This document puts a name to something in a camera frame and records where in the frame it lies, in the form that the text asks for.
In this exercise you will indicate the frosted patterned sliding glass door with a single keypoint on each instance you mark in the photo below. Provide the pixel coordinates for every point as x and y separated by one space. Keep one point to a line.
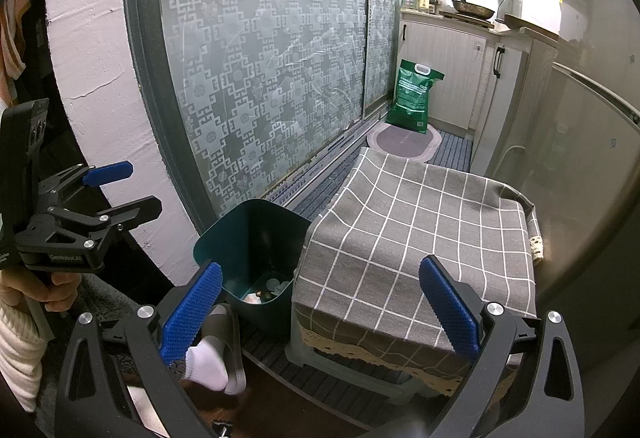
270 68

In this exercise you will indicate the grey fleece cloth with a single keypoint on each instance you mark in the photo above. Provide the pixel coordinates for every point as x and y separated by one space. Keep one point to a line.
105 298

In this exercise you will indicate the metal frying pan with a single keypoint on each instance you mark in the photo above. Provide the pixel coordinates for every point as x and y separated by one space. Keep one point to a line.
472 8

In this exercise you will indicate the green rice bag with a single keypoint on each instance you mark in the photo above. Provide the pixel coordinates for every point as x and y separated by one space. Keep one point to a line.
412 96

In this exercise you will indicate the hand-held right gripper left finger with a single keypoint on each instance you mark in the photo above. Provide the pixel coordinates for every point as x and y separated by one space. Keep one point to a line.
192 308

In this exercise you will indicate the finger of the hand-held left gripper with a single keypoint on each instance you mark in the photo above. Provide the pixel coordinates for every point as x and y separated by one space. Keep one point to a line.
107 173
130 210

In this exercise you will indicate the white kitchen cabinets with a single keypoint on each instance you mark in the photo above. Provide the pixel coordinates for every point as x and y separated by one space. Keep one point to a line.
450 63

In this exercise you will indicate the small white round cup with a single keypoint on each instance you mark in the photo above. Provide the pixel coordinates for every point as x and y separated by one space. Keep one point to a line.
274 279

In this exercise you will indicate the person's white sock foot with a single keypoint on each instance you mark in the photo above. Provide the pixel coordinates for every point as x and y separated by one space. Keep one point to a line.
207 365

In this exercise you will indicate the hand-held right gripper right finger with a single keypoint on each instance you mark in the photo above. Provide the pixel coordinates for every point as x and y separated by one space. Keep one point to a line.
450 308

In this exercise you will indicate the grey oval floor mat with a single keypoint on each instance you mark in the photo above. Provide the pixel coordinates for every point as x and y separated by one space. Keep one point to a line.
400 141

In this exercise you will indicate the person's left hand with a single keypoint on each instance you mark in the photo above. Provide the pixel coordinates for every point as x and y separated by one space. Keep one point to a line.
30 288

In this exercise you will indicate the grey plastic stool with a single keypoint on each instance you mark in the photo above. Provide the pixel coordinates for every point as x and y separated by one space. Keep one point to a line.
310 358

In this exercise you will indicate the wooden cutting board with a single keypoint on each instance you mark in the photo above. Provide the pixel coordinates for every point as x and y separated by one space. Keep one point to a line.
520 22

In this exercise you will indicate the person's left forearm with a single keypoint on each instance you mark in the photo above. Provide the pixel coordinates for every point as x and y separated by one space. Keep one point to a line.
20 358

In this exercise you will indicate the grey checked tablecloth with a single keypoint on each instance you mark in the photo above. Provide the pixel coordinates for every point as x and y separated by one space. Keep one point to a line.
415 238

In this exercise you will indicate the orange striped towel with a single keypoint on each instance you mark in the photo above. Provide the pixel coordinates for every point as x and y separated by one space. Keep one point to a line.
12 33

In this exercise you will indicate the teal plastic waste bin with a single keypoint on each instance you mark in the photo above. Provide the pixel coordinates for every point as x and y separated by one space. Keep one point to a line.
235 238

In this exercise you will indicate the grey slipper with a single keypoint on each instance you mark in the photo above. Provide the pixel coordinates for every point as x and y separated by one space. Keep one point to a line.
232 343

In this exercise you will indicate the white refrigerator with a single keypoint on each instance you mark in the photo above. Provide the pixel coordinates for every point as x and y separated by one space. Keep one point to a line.
580 143

